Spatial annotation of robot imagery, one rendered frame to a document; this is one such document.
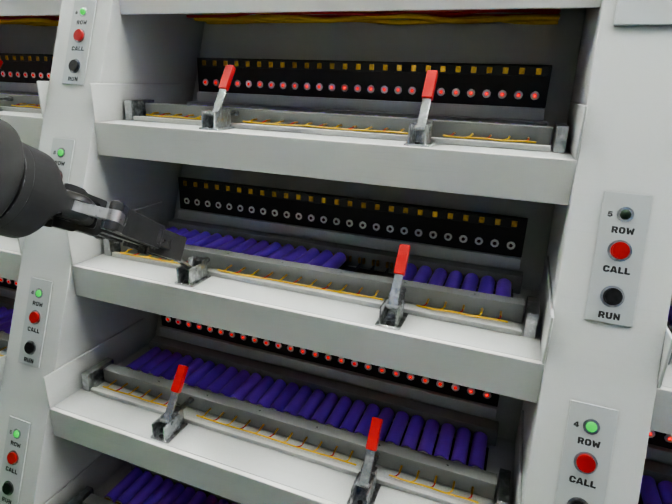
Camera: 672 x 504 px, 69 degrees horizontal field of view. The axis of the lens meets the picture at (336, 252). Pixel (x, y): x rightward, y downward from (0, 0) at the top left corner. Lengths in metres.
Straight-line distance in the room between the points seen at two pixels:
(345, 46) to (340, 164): 0.31
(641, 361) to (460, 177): 0.24
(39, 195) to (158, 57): 0.48
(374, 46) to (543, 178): 0.39
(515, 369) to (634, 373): 0.10
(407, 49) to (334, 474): 0.60
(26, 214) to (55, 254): 0.35
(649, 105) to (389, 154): 0.25
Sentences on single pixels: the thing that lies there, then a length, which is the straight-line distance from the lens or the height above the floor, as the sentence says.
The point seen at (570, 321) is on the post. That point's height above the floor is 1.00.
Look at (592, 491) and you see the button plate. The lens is 0.55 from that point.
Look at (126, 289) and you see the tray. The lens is 0.70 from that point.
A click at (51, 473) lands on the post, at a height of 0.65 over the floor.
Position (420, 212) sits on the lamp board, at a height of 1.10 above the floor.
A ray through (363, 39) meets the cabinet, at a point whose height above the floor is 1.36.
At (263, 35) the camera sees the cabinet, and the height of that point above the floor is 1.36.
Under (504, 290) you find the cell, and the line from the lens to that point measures 0.62.
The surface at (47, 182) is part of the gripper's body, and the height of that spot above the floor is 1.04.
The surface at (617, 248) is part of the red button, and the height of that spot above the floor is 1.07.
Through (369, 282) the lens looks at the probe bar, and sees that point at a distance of 0.60.
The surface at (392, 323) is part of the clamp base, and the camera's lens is 0.54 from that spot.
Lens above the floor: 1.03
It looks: level
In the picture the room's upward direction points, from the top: 9 degrees clockwise
